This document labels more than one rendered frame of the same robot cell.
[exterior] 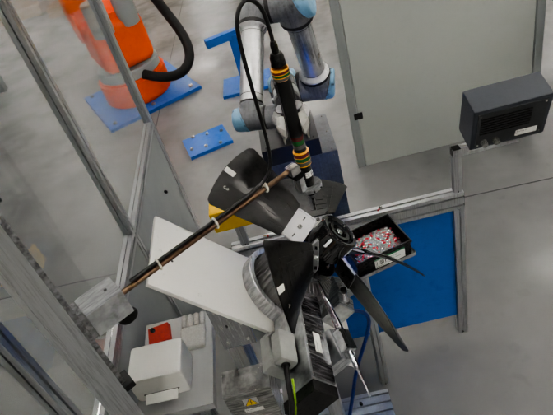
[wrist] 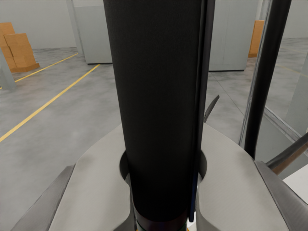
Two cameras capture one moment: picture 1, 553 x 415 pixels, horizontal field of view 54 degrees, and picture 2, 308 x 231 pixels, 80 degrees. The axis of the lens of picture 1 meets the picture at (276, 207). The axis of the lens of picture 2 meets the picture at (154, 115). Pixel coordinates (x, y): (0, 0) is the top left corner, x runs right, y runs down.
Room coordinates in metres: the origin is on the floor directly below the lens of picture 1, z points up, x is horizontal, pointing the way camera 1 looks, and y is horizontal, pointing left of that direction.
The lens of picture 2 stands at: (1.28, -0.11, 1.59)
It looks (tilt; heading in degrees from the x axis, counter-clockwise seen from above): 29 degrees down; 177
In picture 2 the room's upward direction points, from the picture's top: 3 degrees counter-clockwise
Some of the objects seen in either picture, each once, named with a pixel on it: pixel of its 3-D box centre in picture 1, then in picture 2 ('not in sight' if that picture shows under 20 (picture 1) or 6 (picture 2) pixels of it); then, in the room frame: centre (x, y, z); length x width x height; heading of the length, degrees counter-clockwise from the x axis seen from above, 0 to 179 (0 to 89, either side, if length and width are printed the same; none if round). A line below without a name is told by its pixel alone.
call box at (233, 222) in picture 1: (233, 212); not in sight; (1.59, 0.16, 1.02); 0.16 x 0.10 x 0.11; 85
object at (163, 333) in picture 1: (159, 335); not in sight; (1.25, 0.51, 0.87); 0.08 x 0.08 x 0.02; 3
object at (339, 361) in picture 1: (325, 357); not in sight; (0.86, -0.01, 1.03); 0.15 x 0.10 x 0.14; 85
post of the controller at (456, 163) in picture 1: (456, 170); not in sight; (1.51, -0.67, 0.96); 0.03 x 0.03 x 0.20; 85
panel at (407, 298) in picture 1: (360, 287); not in sight; (1.55, -0.24, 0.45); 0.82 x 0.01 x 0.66; 85
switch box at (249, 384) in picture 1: (254, 398); not in sight; (1.01, 0.25, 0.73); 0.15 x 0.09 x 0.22; 85
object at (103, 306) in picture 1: (101, 307); not in sight; (0.89, 0.44, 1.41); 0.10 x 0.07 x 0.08; 120
